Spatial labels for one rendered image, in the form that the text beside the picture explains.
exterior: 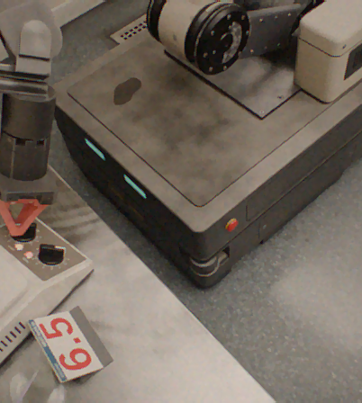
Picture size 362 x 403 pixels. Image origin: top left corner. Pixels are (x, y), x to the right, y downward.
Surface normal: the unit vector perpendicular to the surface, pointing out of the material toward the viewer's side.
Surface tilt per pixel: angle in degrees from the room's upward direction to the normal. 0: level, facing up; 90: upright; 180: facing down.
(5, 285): 0
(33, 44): 50
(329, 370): 0
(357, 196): 0
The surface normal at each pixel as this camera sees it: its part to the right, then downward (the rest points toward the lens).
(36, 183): 0.25, -0.82
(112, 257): -0.10, -0.57
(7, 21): 0.34, 0.15
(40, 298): 0.76, 0.48
